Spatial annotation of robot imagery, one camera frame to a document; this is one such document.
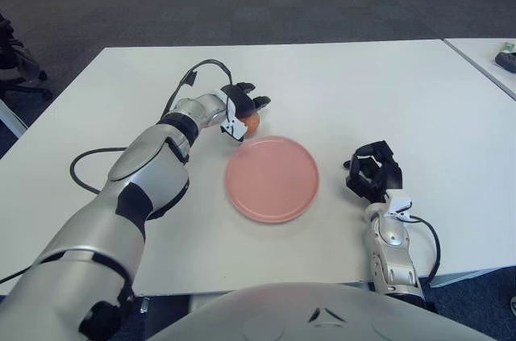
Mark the black office chair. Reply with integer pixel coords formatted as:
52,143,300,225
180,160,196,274
0,14,53,102

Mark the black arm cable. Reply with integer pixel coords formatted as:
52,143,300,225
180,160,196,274
69,59,235,197
406,214,440,281

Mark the pink round plate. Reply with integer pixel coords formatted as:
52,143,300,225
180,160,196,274
223,135,321,224

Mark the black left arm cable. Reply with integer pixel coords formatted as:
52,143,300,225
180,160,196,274
69,59,235,197

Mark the dark grey handheld controller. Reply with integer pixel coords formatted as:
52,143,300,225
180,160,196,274
494,52,516,73

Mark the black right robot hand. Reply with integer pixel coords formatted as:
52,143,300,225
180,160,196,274
342,140,404,203

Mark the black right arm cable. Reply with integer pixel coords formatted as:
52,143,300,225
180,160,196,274
406,214,440,281

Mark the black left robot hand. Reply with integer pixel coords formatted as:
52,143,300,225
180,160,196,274
220,81,272,143

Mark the white furniture panel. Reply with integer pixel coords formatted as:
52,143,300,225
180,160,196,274
0,98,28,139

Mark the red yellow apple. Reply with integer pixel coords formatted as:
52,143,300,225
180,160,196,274
237,113,261,135

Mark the silver robot torso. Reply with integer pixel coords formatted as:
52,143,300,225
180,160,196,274
148,281,485,341

